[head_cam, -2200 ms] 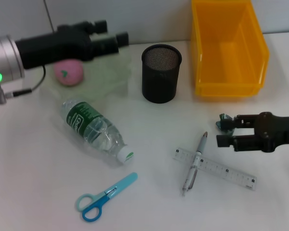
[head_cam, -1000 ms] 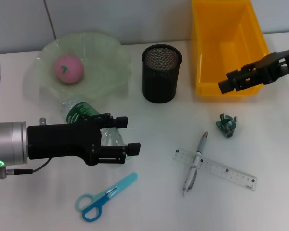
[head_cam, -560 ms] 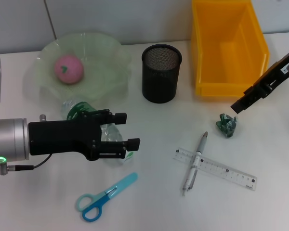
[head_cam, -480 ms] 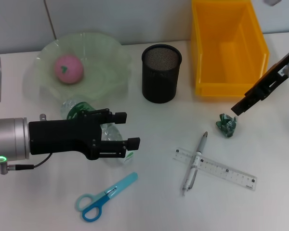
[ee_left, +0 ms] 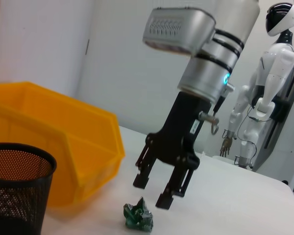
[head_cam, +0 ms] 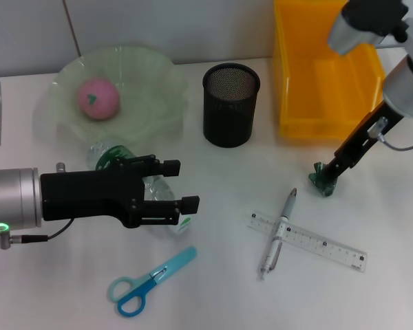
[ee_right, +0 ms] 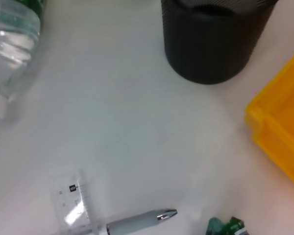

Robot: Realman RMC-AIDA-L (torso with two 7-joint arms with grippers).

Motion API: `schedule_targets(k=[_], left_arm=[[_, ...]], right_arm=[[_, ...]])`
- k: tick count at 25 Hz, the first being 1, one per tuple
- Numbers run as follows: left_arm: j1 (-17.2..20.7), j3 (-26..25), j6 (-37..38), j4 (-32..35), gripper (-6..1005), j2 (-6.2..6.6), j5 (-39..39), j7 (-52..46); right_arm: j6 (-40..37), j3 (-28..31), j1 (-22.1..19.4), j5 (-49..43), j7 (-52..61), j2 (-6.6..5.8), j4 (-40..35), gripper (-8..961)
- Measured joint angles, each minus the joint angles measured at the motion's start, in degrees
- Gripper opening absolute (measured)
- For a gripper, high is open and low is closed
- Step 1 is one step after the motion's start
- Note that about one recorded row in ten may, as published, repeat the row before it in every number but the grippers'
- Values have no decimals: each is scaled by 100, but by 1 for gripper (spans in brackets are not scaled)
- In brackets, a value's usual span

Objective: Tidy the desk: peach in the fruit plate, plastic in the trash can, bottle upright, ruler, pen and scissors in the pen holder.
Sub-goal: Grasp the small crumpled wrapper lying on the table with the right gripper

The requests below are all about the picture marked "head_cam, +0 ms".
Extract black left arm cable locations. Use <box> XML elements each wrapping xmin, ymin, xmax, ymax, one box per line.
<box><xmin>0</xmin><ymin>219</ymin><xmax>76</xmax><ymax>250</ymax></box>

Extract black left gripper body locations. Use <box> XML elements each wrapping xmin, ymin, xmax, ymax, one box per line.
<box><xmin>40</xmin><ymin>157</ymin><xmax>146</xmax><ymax>229</ymax></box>

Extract transparent plastic ruler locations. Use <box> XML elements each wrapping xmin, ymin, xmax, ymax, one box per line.
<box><xmin>246</xmin><ymin>211</ymin><xmax>368</xmax><ymax>274</ymax></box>

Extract grey white pen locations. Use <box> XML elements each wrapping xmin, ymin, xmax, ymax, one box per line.
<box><xmin>260</xmin><ymin>187</ymin><xmax>299</xmax><ymax>281</ymax></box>

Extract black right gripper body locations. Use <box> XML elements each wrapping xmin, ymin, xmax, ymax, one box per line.
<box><xmin>335</xmin><ymin>102</ymin><xmax>404</xmax><ymax>170</ymax></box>

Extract green plastic wrapper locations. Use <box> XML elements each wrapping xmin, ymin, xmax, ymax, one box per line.
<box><xmin>308</xmin><ymin>161</ymin><xmax>339</xmax><ymax>197</ymax></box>

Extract pink toy peach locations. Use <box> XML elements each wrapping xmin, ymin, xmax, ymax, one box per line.
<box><xmin>76</xmin><ymin>78</ymin><xmax>120</xmax><ymax>120</ymax></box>

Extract clear green-label water bottle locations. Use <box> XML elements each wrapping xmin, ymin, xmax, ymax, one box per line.
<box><xmin>85</xmin><ymin>139</ymin><xmax>193</xmax><ymax>238</ymax></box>

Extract green glass fruit plate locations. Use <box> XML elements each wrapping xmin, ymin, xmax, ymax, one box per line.
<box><xmin>50</xmin><ymin>45</ymin><xmax>190</xmax><ymax>145</ymax></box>

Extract yellow plastic bin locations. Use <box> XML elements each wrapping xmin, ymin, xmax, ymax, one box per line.
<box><xmin>273</xmin><ymin>0</ymin><xmax>386</xmax><ymax>140</ymax></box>

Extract black mesh pen holder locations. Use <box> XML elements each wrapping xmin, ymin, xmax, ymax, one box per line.
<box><xmin>202</xmin><ymin>63</ymin><xmax>262</xmax><ymax>149</ymax></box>

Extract blue scissors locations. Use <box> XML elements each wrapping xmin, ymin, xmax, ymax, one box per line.
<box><xmin>108</xmin><ymin>245</ymin><xmax>198</xmax><ymax>317</ymax></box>

